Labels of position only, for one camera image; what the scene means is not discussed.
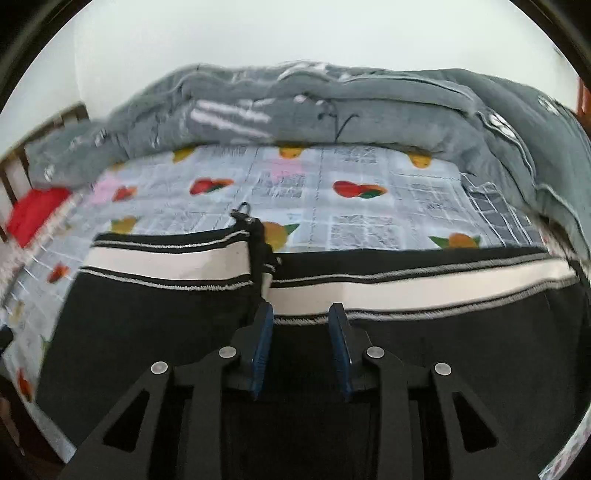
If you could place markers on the dark wooden bed frame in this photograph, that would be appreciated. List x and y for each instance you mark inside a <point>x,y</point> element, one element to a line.
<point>76,110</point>

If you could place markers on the black pants with striped waistband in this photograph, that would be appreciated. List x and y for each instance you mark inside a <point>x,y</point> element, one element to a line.
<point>138,332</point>

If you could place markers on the red pillow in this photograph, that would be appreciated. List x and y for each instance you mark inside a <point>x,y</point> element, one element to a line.
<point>34,212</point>

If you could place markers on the red floral bedsheet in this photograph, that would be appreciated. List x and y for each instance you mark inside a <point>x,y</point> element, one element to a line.
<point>51,240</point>

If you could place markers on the fruit print bed mat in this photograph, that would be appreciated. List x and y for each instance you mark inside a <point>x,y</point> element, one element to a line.
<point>323,184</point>

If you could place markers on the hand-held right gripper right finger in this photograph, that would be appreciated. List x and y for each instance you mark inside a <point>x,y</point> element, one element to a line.
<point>339,346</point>

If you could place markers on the grey floral quilt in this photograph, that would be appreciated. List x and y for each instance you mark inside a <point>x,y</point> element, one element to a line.
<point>392,115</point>

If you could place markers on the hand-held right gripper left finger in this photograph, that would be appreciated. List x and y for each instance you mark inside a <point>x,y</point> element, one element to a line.
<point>261,341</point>

